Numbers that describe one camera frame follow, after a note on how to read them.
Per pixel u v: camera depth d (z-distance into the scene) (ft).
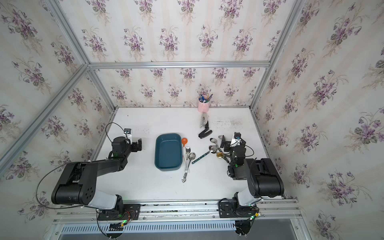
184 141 3.23
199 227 2.51
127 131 2.64
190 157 3.01
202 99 3.65
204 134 3.33
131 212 2.38
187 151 3.07
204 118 3.64
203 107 3.72
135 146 2.76
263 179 1.48
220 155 3.07
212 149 3.14
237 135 2.51
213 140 3.33
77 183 1.44
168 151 3.08
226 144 2.69
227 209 2.40
